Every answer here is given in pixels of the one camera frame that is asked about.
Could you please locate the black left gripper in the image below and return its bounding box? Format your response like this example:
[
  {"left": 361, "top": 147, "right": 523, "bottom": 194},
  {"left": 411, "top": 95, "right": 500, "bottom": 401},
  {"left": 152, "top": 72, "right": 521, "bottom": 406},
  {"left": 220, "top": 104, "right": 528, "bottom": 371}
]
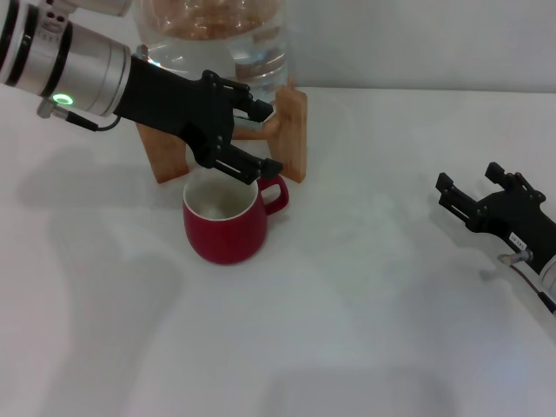
[{"left": 112, "top": 56, "right": 284, "bottom": 186}]

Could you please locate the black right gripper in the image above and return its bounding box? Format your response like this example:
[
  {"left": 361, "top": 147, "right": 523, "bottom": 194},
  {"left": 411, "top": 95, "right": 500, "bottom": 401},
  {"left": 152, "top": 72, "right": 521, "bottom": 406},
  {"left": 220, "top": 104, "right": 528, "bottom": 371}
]
[{"left": 435, "top": 162, "right": 556, "bottom": 275}]

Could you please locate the red ceramic cup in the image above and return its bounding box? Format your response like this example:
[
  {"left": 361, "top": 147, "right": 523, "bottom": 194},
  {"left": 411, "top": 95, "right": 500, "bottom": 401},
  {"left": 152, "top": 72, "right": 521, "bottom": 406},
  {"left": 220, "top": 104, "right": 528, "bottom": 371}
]
[{"left": 182, "top": 173, "right": 290, "bottom": 266}]

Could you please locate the wooden dispenser stand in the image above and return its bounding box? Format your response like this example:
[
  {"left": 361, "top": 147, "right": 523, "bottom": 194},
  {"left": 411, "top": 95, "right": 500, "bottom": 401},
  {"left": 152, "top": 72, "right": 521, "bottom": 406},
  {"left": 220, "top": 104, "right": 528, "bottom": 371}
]
[{"left": 135, "top": 76, "right": 308, "bottom": 184}]

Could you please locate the clear glass water dispenser jar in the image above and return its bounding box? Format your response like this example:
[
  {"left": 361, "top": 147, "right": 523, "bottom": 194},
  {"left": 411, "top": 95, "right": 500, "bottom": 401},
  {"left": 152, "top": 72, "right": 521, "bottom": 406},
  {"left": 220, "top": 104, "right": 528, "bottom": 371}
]
[{"left": 129, "top": 0, "right": 290, "bottom": 115}]

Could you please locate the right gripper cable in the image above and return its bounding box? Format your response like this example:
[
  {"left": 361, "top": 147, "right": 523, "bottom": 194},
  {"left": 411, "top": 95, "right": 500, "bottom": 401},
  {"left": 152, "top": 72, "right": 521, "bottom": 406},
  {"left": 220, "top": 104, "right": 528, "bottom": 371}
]
[{"left": 498, "top": 249, "right": 556, "bottom": 314}]

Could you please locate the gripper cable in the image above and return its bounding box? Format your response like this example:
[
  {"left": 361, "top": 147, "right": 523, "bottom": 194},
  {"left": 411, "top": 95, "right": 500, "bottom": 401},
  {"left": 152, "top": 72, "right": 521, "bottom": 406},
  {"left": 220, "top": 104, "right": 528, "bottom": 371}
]
[
  {"left": 498, "top": 249, "right": 556, "bottom": 314},
  {"left": 36, "top": 99, "right": 121, "bottom": 131}
]

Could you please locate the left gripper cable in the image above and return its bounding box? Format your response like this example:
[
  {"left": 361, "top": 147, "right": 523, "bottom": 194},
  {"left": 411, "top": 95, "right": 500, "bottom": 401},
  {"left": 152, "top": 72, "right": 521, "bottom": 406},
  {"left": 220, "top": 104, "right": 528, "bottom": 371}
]
[{"left": 36, "top": 99, "right": 121, "bottom": 131}]

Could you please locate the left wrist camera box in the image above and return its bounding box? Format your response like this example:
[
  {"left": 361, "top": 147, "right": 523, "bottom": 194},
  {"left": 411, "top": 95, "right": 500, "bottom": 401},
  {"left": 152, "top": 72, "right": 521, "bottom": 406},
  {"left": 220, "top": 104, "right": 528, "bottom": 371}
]
[{"left": 41, "top": 0, "right": 131, "bottom": 18}]

